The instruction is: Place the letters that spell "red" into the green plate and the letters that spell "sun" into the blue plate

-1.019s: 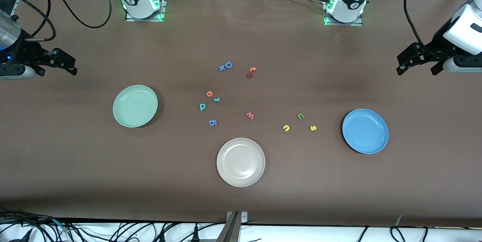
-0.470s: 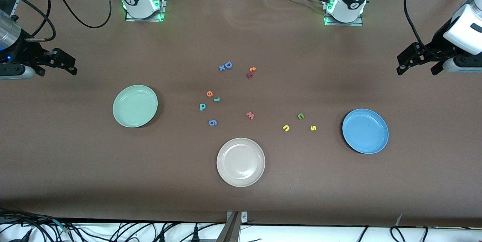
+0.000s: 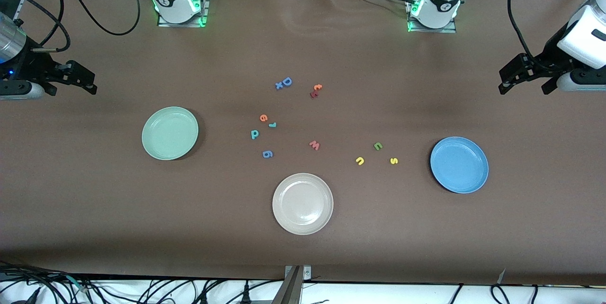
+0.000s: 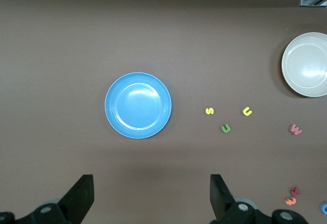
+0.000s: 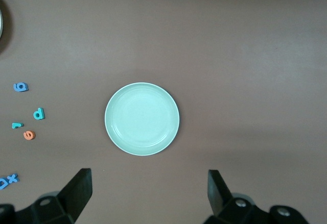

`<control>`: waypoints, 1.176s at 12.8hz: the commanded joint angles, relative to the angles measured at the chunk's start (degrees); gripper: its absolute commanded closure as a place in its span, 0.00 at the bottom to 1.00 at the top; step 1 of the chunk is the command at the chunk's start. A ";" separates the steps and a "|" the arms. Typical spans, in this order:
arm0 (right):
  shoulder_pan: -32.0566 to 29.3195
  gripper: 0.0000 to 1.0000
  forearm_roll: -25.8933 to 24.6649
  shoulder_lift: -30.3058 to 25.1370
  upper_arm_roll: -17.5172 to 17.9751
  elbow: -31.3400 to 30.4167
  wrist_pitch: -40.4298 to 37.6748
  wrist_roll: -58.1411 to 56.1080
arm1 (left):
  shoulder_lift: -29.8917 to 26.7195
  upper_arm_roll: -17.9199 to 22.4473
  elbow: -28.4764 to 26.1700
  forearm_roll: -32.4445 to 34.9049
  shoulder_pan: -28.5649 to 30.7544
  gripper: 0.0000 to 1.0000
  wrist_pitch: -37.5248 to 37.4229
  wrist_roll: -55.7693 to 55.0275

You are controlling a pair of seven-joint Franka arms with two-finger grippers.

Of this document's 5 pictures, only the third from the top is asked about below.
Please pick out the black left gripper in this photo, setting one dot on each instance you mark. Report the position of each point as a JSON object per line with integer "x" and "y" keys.
{"x": 548, "y": 55}

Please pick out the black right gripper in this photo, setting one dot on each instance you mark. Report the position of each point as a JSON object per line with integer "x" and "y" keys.
{"x": 32, "y": 64}

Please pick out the yellow foam letter u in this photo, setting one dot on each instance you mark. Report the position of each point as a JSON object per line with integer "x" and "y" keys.
{"x": 361, "y": 162}

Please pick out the teal foam letter d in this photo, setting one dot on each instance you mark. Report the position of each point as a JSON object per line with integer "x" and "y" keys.
{"x": 252, "y": 136}

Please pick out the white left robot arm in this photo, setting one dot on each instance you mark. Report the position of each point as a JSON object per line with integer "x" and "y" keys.
{"x": 440, "y": 5}

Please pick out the blue plate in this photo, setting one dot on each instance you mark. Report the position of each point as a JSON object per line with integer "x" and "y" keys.
{"x": 459, "y": 165}

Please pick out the light green plate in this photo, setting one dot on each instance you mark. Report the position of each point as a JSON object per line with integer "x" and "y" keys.
{"x": 170, "y": 133}

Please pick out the brown table cover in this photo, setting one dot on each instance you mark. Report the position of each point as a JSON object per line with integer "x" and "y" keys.
{"x": 426, "y": 247}

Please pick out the blue foam digit 6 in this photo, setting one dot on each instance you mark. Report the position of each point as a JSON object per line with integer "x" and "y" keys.
{"x": 264, "y": 154}

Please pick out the blue foam letter D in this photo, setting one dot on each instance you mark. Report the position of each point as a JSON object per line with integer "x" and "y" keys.
{"x": 290, "y": 82}

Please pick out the salmon foam letter w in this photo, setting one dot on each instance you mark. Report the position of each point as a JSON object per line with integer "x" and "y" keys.
{"x": 315, "y": 146}

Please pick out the beige plate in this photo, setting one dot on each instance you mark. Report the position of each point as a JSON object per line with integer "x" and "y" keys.
{"x": 303, "y": 203}

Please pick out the black power plug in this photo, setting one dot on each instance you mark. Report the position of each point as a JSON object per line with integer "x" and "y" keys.
{"x": 246, "y": 294}

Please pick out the aluminium profile bar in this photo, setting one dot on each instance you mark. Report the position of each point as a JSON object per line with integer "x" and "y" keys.
{"x": 289, "y": 290}

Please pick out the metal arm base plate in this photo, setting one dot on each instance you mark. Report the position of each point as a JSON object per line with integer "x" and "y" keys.
{"x": 204, "y": 10}
{"x": 450, "y": 29}

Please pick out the small metal clamp bracket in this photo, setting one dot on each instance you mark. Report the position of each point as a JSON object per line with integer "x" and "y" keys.
{"x": 307, "y": 272}

